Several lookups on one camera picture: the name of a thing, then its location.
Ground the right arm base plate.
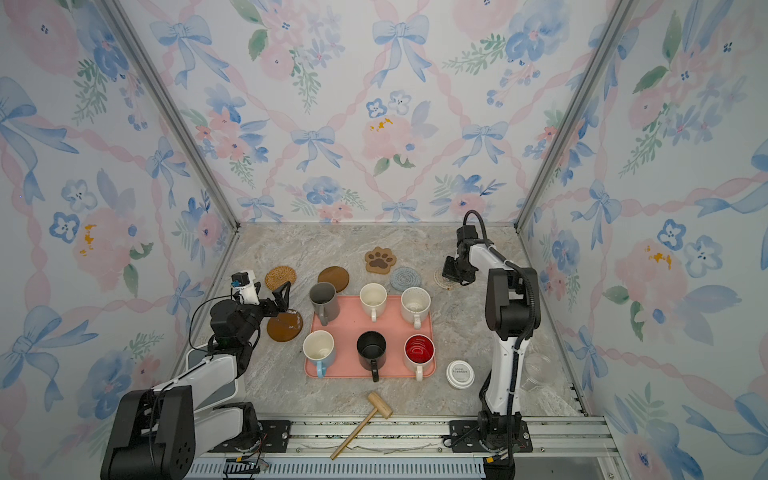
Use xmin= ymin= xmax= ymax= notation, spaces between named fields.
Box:
xmin=442 ymin=418 xmax=533 ymax=455

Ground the wooden mallet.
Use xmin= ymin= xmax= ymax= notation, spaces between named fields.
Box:
xmin=329 ymin=391 xmax=394 ymax=461

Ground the pink tray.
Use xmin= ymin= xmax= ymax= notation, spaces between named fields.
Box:
xmin=304 ymin=294 xmax=437 ymax=380

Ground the dark brown glossy coaster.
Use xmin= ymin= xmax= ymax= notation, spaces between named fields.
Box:
xmin=267 ymin=310 xmax=304 ymax=342

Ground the grey blue woven coaster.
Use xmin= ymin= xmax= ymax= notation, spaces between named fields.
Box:
xmin=390 ymin=267 xmax=422 ymax=292

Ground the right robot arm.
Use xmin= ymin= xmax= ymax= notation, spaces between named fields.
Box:
xmin=443 ymin=238 xmax=542 ymax=453

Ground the brown cork round coaster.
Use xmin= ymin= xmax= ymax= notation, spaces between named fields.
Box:
xmin=317 ymin=266 xmax=350 ymax=293

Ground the white round lidded jar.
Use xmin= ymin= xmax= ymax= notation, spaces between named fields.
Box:
xmin=446 ymin=360 xmax=476 ymax=390

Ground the red interior white mug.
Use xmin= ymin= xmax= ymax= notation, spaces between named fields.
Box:
xmin=404 ymin=334 xmax=435 ymax=381

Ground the grey mug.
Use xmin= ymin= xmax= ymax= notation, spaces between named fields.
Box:
xmin=309 ymin=282 xmax=340 ymax=326

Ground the cream mug middle back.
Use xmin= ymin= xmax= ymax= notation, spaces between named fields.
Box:
xmin=359 ymin=283 xmax=388 ymax=322

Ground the clear glass jar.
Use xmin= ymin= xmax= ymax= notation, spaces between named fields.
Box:
xmin=520 ymin=352 xmax=557 ymax=391

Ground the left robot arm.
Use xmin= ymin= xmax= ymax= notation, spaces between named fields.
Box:
xmin=100 ymin=272 xmax=292 ymax=479

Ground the blue handled cream mug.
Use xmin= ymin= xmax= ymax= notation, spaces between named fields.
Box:
xmin=302 ymin=330 xmax=336 ymax=379

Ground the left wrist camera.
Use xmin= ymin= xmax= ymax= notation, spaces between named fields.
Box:
xmin=231 ymin=270 xmax=260 ymax=305

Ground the cream mug right back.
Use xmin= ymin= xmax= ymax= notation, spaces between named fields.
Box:
xmin=401 ymin=287 xmax=431 ymax=330

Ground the woven rattan coaster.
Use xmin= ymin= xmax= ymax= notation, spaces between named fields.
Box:
xmin=265 ymin=265 xmax=297 ymax=291

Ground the right arm black hose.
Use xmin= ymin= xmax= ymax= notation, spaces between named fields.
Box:
xmin=460 ymin=209 xmax=541 ymax=421

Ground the black mug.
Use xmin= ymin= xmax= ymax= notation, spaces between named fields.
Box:
xmin=356 ymin=331 xmax=387 ymax=382

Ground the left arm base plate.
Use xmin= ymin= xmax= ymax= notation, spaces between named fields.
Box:
xmin=211 ymin=420 xmax=292 ymax=455

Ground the paw shaped wooden coaster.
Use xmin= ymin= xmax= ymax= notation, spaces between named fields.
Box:
xmin=364 ymin=247 xmax=397 ymax=275

